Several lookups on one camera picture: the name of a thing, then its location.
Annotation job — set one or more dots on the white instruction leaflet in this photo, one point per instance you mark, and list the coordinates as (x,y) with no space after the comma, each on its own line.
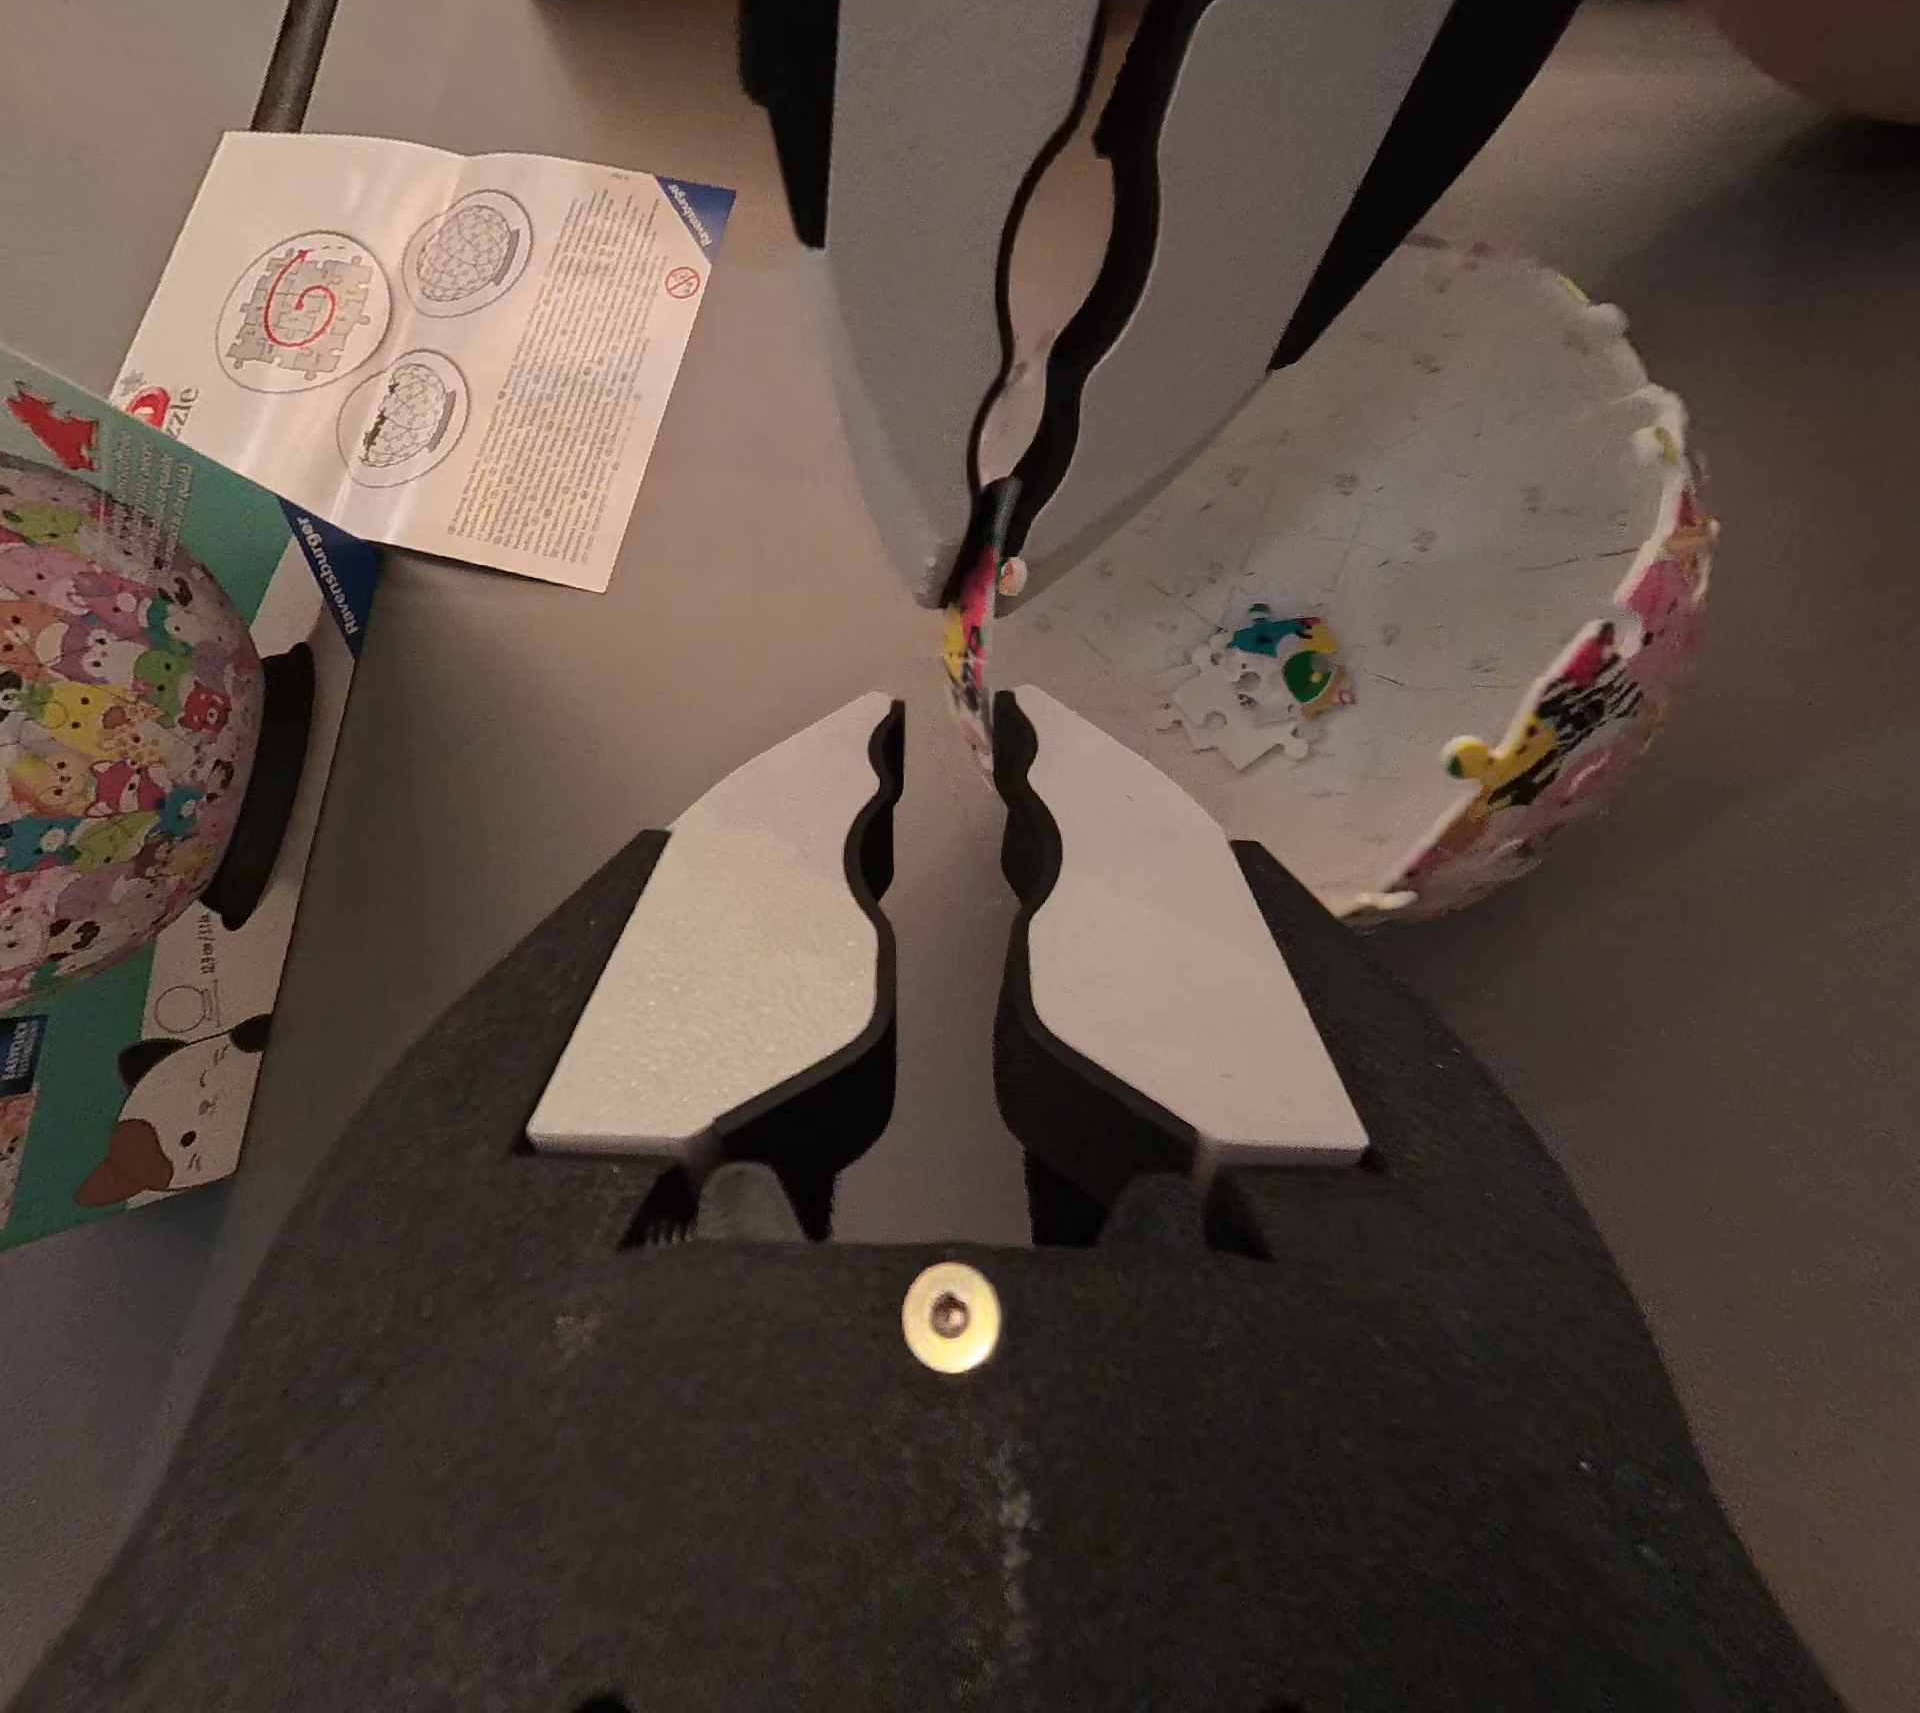
(527,392)

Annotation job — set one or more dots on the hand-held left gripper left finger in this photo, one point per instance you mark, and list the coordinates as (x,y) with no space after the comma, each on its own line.
(719,979)

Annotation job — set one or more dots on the puzzle ball cardboard box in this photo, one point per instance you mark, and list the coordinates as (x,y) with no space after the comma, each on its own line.
(119,768)

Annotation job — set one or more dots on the upturned white puzzle piece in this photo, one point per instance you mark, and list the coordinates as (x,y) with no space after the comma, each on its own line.
(1231,722)

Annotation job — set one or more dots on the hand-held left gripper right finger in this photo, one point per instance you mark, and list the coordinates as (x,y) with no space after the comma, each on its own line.
(1186,993)

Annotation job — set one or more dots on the colourful puzzle ball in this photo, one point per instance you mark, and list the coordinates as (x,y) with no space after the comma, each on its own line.
(1425,513)

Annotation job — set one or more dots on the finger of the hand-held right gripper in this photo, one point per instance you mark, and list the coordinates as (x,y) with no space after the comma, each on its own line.
(1275,169)
(930,169)

